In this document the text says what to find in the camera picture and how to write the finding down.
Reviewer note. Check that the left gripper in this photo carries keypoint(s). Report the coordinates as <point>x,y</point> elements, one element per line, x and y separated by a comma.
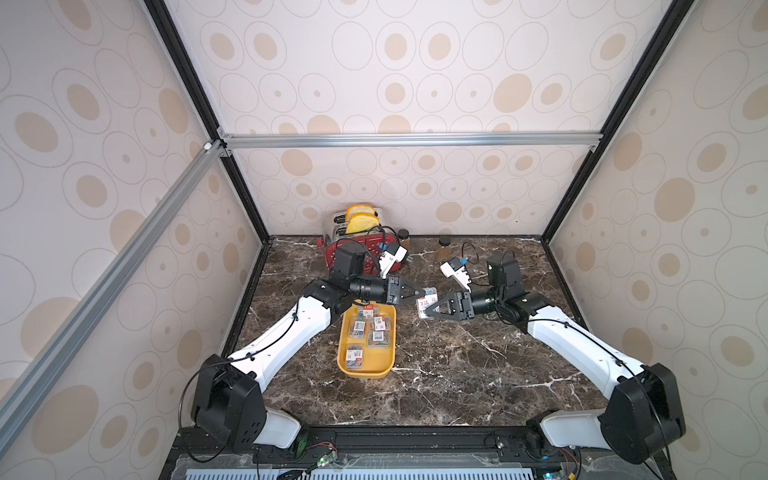
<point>391,290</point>

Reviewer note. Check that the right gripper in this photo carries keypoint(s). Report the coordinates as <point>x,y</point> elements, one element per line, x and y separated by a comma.
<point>464,303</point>

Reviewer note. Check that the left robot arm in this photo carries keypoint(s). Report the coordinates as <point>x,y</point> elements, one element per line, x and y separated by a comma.
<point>228,399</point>

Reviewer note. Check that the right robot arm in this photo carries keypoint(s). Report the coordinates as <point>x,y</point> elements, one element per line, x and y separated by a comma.
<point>644,414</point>

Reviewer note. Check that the yellow storage tray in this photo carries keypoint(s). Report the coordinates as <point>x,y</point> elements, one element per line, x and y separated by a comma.
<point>379,347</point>

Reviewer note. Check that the red toaster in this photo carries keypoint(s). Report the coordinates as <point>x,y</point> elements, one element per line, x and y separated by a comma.
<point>374,240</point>

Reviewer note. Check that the yellow toast slice front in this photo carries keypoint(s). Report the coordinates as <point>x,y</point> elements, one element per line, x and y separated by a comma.
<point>361,222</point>

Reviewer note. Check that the yellow toast slice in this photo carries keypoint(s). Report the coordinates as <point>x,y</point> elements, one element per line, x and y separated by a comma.
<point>359,209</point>
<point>361,222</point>

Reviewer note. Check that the yellow toast slice rear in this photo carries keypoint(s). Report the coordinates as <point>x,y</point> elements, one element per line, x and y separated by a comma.
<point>359,209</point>

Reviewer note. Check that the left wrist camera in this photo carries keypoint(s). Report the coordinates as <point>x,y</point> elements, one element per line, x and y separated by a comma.
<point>391,256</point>

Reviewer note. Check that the horizontal aluminium rail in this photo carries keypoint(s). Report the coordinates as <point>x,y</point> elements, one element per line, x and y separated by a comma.
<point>397,140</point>

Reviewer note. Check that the left aluminium rail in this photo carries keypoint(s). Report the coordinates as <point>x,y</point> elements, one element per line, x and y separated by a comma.
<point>44,372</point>

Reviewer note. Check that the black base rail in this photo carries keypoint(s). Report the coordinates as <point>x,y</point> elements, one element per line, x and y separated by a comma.
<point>375,452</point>

